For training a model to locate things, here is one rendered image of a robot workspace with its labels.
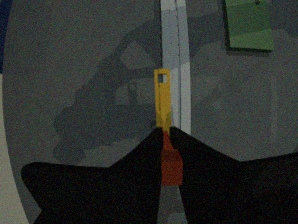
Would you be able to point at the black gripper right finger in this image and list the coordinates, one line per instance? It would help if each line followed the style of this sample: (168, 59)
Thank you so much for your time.
(215, 186)

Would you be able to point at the grey aluminum slotted rail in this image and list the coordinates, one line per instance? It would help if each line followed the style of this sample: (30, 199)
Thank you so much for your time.
(176, 58)

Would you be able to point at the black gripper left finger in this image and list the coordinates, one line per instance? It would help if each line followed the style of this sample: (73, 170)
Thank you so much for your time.
(129, 189)

